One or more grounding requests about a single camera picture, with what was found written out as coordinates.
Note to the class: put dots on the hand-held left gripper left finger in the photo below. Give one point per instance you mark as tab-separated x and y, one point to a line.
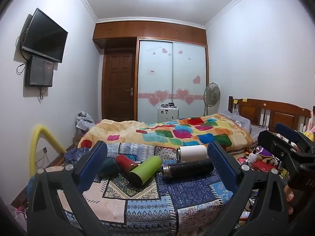
94	163

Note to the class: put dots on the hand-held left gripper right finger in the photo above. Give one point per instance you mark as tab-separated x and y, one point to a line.
221	166

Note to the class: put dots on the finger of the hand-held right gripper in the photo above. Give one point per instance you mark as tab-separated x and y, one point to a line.
273	145
288	131

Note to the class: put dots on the dark green cup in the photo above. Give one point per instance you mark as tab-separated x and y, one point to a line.
109	167

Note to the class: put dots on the red cup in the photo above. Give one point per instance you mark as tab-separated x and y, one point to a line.
125	163

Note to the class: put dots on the black steel cup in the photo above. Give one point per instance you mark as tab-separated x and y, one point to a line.
190	168

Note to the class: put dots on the white cup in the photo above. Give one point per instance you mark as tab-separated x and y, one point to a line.
193	153

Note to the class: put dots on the light green cup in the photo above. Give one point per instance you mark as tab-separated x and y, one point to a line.
144	170

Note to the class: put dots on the person's right hand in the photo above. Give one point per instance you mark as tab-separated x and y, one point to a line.
288	196

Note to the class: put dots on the wooden bed headboard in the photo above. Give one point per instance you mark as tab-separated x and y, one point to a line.
278	113

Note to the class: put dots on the yellow plush toy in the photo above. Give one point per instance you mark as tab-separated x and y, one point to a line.
309	135

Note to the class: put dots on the red packet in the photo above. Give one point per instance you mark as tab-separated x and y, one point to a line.
263	165

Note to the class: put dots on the grey clothes pile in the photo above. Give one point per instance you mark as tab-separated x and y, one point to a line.
83	121

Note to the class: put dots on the grey pillow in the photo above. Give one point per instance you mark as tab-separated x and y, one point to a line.
236	120

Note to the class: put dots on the yellow foam tube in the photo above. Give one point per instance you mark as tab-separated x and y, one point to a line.
37	137

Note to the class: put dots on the colourful checked quilt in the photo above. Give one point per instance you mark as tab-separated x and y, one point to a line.
152	134

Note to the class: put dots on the standing electric fan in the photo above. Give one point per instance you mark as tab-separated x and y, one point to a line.
211	94

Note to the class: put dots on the white hard case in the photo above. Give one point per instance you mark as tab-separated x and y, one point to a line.
168	115

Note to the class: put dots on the patchwork patterned blanket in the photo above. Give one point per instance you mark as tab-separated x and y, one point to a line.
157	206

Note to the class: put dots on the brown wooden door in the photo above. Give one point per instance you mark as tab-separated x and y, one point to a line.
119	88

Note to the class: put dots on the frosted sliding wardrobe door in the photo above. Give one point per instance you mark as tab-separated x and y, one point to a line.
155	88
188	78

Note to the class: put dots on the wooden wardrobe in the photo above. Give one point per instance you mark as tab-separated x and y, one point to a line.
118	33

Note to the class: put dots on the wall socket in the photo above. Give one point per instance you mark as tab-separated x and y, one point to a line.
41	152

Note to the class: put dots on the small black wall monitor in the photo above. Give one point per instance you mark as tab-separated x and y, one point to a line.
39	71

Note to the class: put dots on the wall-mounted black television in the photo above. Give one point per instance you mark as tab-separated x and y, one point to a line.
45	36

